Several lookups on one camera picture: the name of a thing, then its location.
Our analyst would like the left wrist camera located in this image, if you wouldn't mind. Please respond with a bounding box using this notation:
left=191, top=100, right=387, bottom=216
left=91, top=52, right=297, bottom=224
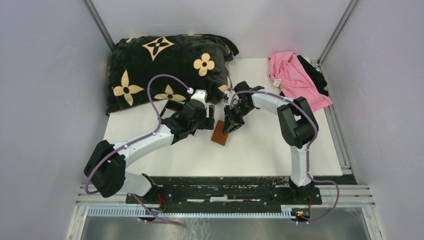
left=187, top=87, right=207, bottom=105

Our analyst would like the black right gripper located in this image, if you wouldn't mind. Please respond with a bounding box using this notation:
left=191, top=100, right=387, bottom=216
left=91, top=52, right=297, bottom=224
left=222, top=102, right=254, bottom=135

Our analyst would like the brown leather card holder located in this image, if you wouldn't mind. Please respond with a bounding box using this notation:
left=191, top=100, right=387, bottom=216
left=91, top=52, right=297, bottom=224
left=211, top=120, right=229, bottom=146

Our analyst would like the white slotted cable duct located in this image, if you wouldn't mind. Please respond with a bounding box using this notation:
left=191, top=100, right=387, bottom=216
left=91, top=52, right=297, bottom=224
left=87, top=206, right=295, bottom=220

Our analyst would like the black floral plush pillow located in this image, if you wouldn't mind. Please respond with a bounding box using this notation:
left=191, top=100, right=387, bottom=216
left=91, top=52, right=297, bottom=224
left=106, top=34, right=239, bottom=114

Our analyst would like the pink cloth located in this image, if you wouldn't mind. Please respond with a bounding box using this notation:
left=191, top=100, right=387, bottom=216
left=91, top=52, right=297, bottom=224
left=268, top=51, right=333, bottom=112

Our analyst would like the black cloth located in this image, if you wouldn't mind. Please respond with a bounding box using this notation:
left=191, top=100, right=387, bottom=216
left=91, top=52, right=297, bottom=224
left=281, top=54, right=329, bottom=96

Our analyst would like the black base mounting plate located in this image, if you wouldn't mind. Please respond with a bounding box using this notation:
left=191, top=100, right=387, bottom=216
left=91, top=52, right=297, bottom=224
left=125, top=175, right=355, bottom=214

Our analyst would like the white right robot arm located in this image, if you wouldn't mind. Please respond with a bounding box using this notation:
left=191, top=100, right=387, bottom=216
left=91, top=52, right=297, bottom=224
left=221, top=81, right=319, bottom=204

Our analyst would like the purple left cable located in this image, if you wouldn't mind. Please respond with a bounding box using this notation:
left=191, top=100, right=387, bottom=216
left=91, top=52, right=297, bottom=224
left=84, top=74, right=184, bottom=226

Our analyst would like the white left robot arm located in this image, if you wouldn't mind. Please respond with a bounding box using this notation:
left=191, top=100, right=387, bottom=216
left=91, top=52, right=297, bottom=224
left=83, top=100, right=215, bottom=204

